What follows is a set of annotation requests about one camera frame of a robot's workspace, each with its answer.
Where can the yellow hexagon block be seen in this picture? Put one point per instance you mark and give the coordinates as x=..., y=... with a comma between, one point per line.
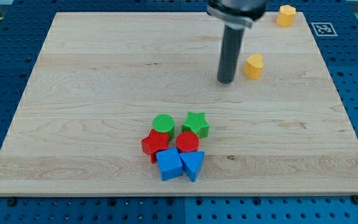
x=286, y=15

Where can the blue triangle block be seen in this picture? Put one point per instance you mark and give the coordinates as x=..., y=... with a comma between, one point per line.
x=192, y=163

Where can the green star block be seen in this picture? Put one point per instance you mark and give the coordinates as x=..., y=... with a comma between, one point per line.
x=196, y=123

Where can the red cylinder block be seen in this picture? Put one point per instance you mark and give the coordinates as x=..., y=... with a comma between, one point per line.
x=187, y=142

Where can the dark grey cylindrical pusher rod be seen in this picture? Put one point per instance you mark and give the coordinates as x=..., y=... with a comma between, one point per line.
x=231, y=45

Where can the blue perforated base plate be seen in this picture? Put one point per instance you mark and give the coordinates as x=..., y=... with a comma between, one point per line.
x=22, y=32

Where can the red star block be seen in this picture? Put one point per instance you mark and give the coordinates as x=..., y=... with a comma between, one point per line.
x=154, y=143

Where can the white fiducial marker tag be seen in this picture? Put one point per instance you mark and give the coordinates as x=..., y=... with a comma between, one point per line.
x=324, y=29

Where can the blue cube block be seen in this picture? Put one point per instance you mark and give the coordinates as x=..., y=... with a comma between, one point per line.
x=169, y=163

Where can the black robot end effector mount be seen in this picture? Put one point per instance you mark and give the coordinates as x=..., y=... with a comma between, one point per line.
x=237, y=14

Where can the yellow heart block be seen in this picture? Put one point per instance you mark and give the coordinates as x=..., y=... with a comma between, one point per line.
x=253, y=66

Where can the wooden board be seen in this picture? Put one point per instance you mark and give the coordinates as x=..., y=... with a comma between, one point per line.
x=102, y=77

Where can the green cylinder block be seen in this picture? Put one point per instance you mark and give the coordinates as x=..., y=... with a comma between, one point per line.
x=164, y=123

